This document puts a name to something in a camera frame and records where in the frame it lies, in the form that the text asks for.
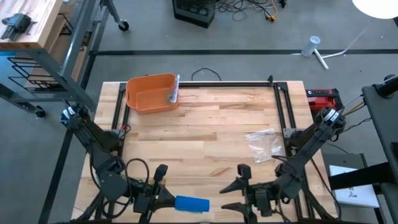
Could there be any tangle of black cables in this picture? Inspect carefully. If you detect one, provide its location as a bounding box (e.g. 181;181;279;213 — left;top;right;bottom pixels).
216;0;289;22

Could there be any orange plastic bin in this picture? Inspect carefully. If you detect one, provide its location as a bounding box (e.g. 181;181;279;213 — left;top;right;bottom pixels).
125;73;180;114

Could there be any white flat box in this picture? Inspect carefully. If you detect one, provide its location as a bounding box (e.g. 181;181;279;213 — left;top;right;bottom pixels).
328;164;381;208

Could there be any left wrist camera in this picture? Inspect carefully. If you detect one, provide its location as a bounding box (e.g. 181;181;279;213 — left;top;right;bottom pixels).
133;184;154;214

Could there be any black left camera cable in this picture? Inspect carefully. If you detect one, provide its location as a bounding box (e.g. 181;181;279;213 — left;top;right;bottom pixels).
101;157;150;219

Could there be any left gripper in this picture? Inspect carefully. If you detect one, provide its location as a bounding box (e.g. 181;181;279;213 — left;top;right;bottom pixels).
132;164;177;224

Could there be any black computer case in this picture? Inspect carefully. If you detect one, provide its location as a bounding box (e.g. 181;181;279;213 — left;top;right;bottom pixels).
172;0;218;29

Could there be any black camera cable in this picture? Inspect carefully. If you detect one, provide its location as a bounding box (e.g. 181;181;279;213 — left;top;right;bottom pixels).
101;157;150;219
271;154;295;224

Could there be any black wire rack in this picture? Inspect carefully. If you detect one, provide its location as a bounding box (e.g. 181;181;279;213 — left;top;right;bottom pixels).
6;55;63;93

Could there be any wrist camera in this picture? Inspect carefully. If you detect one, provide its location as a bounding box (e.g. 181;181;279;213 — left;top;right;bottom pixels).
133;184;154;214
254;188;274;218

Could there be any red battery pack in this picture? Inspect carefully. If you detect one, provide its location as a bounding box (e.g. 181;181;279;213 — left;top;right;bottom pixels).
305;88;344;111

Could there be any yellow cable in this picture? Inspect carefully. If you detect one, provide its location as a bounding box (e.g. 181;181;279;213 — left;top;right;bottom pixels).
264;0;278;22

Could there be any black cable loop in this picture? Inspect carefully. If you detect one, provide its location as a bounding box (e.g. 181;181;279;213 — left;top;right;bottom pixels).
190;67;222;82

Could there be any white plastic cup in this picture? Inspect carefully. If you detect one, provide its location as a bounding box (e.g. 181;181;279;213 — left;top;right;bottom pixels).
300;35;322;58

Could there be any white lamp stand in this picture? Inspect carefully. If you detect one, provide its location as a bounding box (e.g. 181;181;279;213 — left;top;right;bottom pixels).
292;17;377;71

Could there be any black boxy device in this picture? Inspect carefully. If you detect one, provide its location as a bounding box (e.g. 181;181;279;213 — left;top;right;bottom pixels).
0;12;37;42

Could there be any wooden table with grey frame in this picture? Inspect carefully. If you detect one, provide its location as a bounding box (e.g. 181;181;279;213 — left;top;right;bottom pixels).
0;0;125;118

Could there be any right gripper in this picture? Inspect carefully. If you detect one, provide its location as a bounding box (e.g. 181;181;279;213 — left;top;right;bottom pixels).
219;163;281;224

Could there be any white lamp shade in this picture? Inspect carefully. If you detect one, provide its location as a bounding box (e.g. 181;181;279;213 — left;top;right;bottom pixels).
351;0;398;20

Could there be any blue elastic bandage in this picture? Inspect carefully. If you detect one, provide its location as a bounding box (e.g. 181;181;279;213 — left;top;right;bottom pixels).
174;195;211;214

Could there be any dark grey flat box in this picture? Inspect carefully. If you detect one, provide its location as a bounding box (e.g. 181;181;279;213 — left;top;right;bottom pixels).
322;152;369;170

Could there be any grey equipment cart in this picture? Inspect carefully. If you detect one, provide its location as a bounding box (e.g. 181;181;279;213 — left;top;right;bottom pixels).
360;73;398;224

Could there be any black right camera cable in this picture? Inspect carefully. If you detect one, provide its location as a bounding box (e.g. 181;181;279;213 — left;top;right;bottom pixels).
271;154;295;224

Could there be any black aluminium table frame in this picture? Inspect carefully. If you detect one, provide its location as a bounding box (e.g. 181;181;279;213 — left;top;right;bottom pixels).
71;74;343;224

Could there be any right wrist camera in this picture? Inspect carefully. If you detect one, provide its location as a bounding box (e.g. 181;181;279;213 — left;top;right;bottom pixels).
254;188;274;218

